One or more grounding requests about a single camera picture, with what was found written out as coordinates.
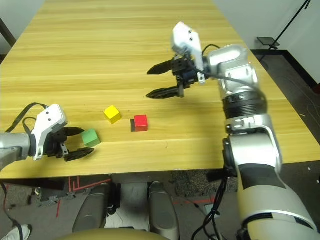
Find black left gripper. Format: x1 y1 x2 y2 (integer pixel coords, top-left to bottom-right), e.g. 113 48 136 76
42 126 96 163

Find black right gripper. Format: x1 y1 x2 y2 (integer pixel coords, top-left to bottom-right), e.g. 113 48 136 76
145 56 206 100

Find green wooden block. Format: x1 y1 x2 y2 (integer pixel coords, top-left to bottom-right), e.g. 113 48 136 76
80 128 102 148

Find yellow wooden block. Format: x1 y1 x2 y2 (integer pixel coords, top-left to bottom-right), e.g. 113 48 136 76
103 105 122 125

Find red wooden block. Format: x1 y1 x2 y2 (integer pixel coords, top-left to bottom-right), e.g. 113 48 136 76
134 114 149 133

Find black table leg beam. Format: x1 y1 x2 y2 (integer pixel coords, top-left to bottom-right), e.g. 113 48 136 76
206 169 227 183
0 177 66 191

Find dark interlocking floor mat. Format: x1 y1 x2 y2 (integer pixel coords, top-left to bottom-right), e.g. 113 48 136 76
37 188 91 208

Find grey robot left leg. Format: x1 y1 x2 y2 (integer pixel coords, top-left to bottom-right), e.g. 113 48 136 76
72 183 112 233

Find grey robot leg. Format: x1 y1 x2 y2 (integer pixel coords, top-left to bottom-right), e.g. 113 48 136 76
148 182 181 240
72 183 112 233

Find olive robot torso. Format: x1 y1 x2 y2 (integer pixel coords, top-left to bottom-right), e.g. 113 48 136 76
56 227 166 240

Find grey speckled foam mat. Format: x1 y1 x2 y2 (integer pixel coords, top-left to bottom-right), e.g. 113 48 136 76
171 169 238 200

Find white bystander shoe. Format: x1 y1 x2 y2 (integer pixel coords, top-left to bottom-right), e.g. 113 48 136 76
0 224 33 240

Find grey robot right leg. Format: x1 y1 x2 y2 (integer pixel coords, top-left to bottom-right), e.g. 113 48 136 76
148 182 181 240

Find black tripod stand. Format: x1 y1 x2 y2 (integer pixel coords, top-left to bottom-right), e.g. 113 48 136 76
256 0 313 50

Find wooden side table black legs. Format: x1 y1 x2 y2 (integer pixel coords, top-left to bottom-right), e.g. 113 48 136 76
0 16 17 48

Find grey foot pedal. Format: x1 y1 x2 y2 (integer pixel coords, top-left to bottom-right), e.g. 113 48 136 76
203 203 221 217

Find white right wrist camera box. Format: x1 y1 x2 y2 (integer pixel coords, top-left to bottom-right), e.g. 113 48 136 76
171 21 206 86

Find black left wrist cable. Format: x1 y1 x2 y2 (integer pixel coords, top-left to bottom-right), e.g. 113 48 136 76
4 102 48 134

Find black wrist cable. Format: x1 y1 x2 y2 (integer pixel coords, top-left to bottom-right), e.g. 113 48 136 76
4 102 48 134
197 44 268 102

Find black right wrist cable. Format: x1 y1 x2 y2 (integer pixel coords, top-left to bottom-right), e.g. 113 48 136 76
197 44 268 102

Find black hanging cable bundle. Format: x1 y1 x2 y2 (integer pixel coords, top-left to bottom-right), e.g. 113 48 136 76
191 172 238 240

